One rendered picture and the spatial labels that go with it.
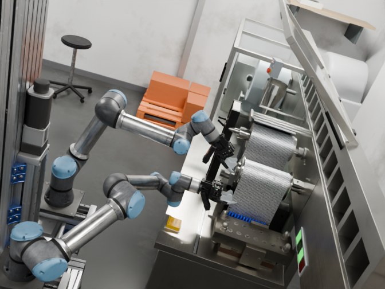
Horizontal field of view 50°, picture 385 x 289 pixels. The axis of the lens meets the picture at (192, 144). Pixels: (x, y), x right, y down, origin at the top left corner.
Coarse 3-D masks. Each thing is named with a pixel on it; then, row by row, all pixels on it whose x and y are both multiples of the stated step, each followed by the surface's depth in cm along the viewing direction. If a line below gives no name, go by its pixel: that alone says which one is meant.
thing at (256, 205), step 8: (240, 192) 210; (248, 192) 209; (256, 192) 208; (232, 200) 213; (240, 200) 212; (248, 200) 211; (256, 200) 211; (264, 200) 210; (272, 200) 209; (280, 200) 208; (232, 208) 215; (240, 208) 214; (248, 208) 214; (256, 208) 213; (264, 208) 212; (272, 208) 211; (240, 216) 217; (248, 216) 216; (256, 216) 215; (264, 216) 214; (272, 216) 213
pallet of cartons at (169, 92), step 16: (160, 80) 517; (176, 80) 533; (144, 96) 534; (160, 96) 522; (176, 96) 521; (192, 96) 502; (144, 112) 494; (160, 112) 528; (176, 112) 515; (192, 112) 489; (176, 128) 501
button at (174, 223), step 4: (168, 220) 213; (172, 220) 213; (176, 220) 214; (180, 220) 215; (168, 224) 210; (172, 224) 211; (176, 224) 212; (180, 224) 213; (172, 228) 210; (176, 228) 210
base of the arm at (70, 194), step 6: (48, 186) 215; (72, 186) 215; (48, 192) 213; (54, 192) 210; (60, 192) 210; (66, 192) 212; (72, 192) 217; (48, 198) 213; (54, 198) 211; (60, 198) 211; (66, 198) 214; (72, 198) 217; (54, 204) 212; (60, 204) 212; (66, 204) 214
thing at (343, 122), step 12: (288, 24) 179; (288, 36) 160; (300, 48) 161; (312, 48) 263; (300, 60) 162; (312, 72) 164; (324, 72) 259; (324, 96) 167; (336, 96) 219; (324, 108) 168; (336, 108) 169; (336, 120) 171; (336, 132) 172; (348, 132) 172
